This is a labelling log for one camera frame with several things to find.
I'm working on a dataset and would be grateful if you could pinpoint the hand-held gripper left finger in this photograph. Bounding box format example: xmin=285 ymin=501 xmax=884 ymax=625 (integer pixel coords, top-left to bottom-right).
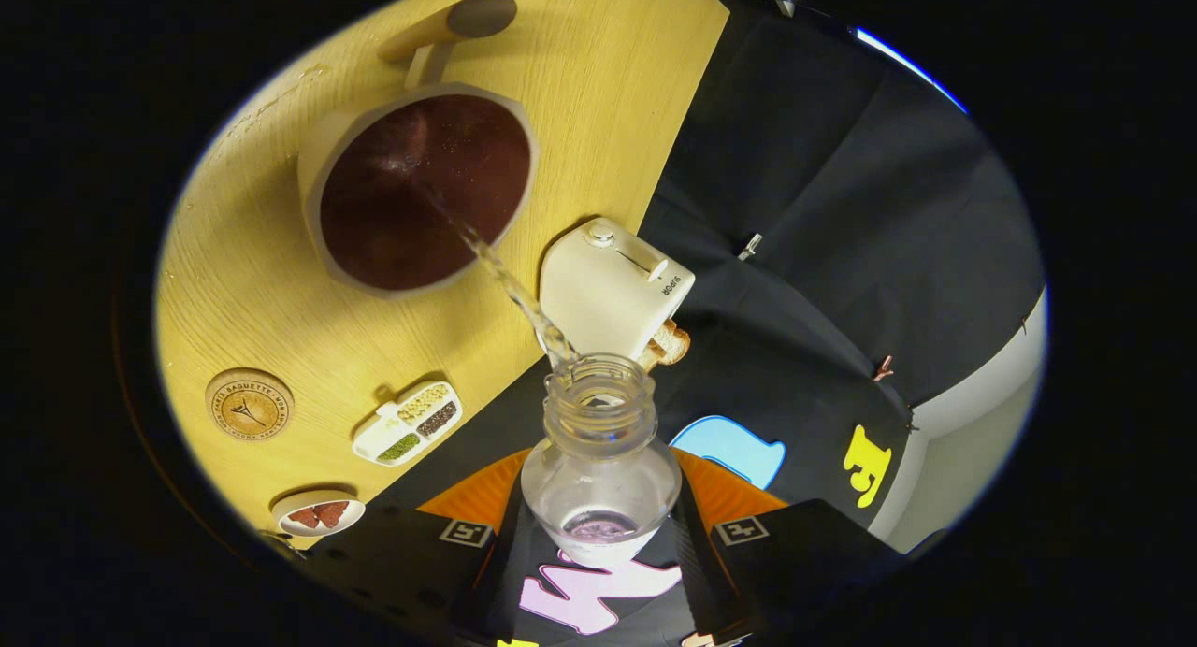
xmin=299 ymin=446 xmax=534 ymax=643

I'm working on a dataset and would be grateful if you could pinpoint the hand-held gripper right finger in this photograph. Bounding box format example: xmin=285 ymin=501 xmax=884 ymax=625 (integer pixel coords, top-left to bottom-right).
xmin=669 ymin=446 xmax=913 ymax=643

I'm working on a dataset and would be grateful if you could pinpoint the clear glass bottle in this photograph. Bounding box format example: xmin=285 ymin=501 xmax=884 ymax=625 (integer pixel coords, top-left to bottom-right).
xmin=520 ymin=352 xmax=684 ymax=568

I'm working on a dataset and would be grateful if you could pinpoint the clear juice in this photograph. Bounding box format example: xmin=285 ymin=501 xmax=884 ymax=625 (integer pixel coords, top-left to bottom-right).
xmin=411 ymin=180 xmax=648 ymax=547

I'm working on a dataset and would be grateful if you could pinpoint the round cork coaster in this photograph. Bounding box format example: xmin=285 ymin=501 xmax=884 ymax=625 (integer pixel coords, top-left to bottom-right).
xmin=206 ymin=367 xmax=295 ymax=441

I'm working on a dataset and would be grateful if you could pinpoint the beige cup with wooden handle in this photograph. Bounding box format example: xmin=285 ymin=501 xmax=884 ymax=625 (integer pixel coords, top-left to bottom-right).
xmin=297 ymin=0 xmax=541 ymax=298

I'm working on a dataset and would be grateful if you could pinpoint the white divided grain dish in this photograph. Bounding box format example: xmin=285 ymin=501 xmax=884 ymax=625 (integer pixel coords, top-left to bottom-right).
xmin=353 ymin=381 xmax=464 ymax=467

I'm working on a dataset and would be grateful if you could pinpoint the white round plate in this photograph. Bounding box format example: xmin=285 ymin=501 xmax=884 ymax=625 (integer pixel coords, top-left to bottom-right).
xmin=271 ymin=490 xmax=367 ymax=538

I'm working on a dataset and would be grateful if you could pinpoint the white toaster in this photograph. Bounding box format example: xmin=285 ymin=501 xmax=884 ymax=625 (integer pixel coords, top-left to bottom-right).
xmin=539 ymin=217 xmax=697 ymax=367

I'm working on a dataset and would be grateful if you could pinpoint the wooden table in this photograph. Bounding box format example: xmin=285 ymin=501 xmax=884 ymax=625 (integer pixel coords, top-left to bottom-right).
xmin=154 ymin=0 xmax=730 ymax=545

